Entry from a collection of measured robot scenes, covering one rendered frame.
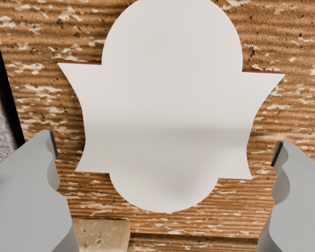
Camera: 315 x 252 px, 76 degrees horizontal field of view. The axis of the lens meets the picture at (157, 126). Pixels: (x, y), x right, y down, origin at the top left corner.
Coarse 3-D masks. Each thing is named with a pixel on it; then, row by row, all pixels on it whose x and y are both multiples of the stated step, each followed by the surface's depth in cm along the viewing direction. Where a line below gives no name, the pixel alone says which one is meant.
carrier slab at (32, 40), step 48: (0, 0) 10; (48, 0) 10; (96, 0) 10; (240, 0) 10; (288, 0) 10; (0, 48) 11; (48, 48) 11; (96, 48) 11; (288, 48) 11; (48, 96) 12; (288, 96) 12; (96, 192) 15; (240, 192) 15
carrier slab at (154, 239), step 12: (132, 240) 18; (144, 240) 18; (156, 240) 18; (168, 240) 18; (180, 240) 18; (192, 240) 18; (204, 240) 18; (216, 240) 18; (228, 240) 18; (240, 240) 18; (252, 240) 18
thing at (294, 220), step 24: (288, 144) 10; (288, 168) 9; (312, 168) 9; (288, 192) 8; (312, 192) 7; (288, 216) 6; (312, 216) 7; (264, 240) 6; (288, 240) 6; (312, 240) 6
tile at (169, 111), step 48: (144, 0) 9; (192, 0) 9; (144, 48) 10; (192, 48) 10; (240, 48) 10; (96, 96) 11; (144, 96) 11; (192, 96) 11; (240, 96) 11; (96, 144) 13; (144, 144) 12; (192, 144) 12; (240, 144) 12; (144, 192) 14; (192, 192) 14
